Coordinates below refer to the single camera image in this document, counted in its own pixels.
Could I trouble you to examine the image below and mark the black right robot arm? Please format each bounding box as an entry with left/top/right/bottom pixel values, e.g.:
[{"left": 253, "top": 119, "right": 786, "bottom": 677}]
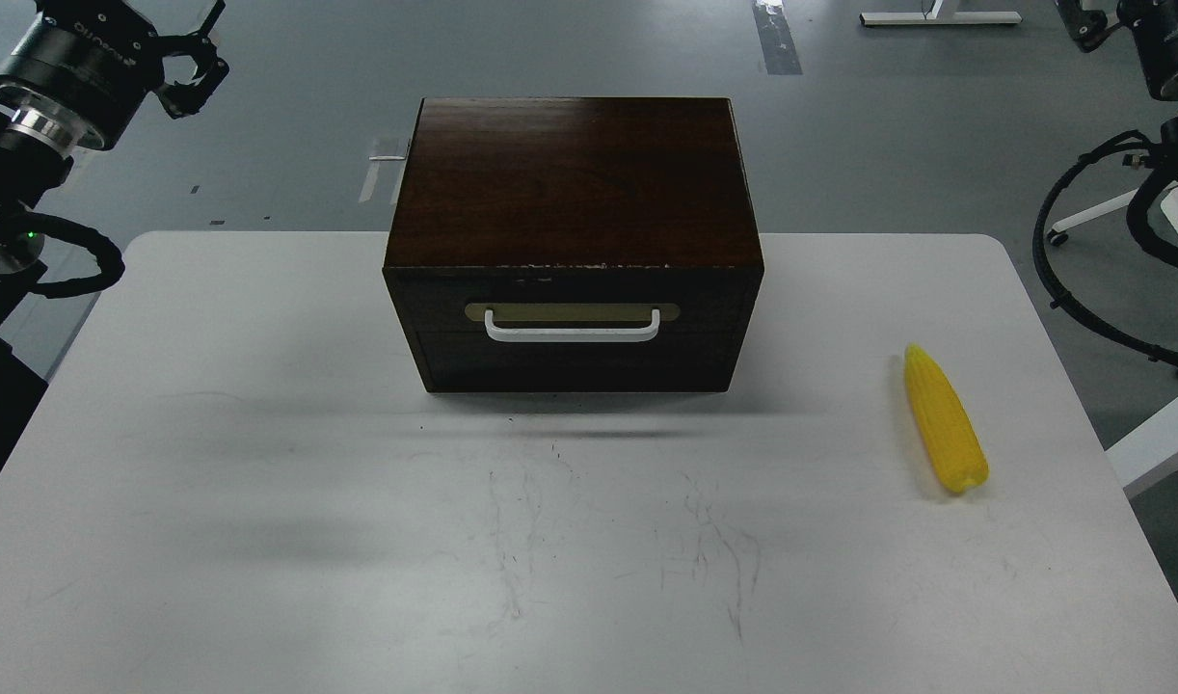
[{"left": 1055, "top": 1, "right": 1178, "bottom": 267}]

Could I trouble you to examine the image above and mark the dark wooden drawer cabinet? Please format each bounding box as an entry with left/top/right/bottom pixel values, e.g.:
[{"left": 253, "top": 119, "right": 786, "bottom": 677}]
[{"left": 383, "top": 95, "right": 765, "bottom": 394}]

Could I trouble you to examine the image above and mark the yellow plastic corn cob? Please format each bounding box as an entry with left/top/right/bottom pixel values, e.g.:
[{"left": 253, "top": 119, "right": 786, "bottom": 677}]
[{"left": 902, "top": 343, "right": 990, "bottom": 494}]

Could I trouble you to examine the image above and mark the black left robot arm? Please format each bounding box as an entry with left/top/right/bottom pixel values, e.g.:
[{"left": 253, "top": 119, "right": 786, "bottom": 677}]
[{"left": 0, "top": 1, "right": 230, "bottom": 298}]

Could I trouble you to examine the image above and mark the black corrugated cable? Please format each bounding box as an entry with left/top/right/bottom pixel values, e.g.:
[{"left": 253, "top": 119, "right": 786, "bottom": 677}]
[{"left": 1032, "top": 130, "right": 1178, "bottom": 379}]

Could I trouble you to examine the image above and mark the wooden drawer with white handle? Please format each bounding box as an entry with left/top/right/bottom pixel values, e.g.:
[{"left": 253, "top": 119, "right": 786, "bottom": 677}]
[{"left": 388, "top": 267, "right": 762, "bottom": 392}]

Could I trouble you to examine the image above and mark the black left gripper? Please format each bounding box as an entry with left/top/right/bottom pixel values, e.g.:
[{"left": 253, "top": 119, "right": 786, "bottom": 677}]
[{"left": 150, "top": 0, "right": 231, "bottom": 120}]

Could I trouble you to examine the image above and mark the white rolling stand leg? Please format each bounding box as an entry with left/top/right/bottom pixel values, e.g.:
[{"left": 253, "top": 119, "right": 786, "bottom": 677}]
[{"left": 1046, "top": 190, "right": 1137, "bottom": 247}]

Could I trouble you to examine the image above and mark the white neighbouring table edge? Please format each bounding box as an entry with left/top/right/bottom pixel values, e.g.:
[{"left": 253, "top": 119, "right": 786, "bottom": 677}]
[{"left": 1106, "top": 396, "right": 1178, "bottom": 500}]

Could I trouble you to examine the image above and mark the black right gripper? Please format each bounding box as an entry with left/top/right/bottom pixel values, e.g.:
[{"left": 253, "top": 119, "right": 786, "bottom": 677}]
[{"left": 1055, "top": 0, "right": 1119, "bottom": 54}]

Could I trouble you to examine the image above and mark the white desk leg base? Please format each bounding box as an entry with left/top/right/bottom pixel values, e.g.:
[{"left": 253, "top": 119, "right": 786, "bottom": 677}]
[{"left": 859, "top": 1, "right": 1024, "bottom": 28}]

